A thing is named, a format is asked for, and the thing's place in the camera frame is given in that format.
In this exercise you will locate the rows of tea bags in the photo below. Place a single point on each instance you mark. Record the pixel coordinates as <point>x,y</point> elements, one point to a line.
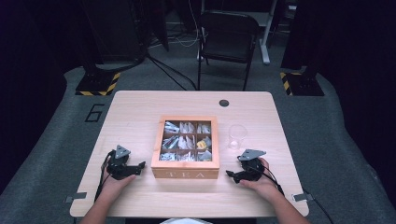
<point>186,142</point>

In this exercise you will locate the white desk leg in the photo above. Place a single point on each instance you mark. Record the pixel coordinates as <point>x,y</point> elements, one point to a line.
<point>266,40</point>

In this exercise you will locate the yellow tea bag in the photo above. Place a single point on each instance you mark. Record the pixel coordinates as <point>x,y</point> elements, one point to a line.
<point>201,144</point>

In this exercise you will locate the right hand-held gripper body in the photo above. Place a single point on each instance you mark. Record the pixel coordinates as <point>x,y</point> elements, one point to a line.
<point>252,168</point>

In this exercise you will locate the person's white clothing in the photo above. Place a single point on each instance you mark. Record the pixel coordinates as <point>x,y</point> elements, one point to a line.
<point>185,221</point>

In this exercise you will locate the black folding chair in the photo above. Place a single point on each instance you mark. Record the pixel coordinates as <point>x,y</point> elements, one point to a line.
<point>229,34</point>

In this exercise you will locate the grey tape strip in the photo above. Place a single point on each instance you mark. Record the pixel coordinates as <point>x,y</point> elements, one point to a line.
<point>302,197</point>
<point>76,197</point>

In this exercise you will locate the wooden tea box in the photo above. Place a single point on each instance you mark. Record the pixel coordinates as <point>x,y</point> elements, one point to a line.
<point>185,173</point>

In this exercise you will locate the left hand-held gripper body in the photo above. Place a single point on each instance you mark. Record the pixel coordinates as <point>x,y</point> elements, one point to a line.
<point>120,168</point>

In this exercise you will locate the clear glass cup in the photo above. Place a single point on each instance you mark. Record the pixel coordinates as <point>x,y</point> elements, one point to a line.
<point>237,137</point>

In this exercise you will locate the person's left hand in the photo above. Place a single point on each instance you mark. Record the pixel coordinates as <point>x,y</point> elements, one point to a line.
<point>112,188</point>

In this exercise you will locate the black yellow striped stand base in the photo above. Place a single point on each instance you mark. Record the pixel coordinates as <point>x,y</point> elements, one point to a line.
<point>303,84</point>
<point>96,84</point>

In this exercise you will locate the black table grommet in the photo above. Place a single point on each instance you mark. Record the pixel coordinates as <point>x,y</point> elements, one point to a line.
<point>223,103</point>

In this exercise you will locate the person's right hand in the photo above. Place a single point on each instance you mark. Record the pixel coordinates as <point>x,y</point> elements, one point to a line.
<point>266,186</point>

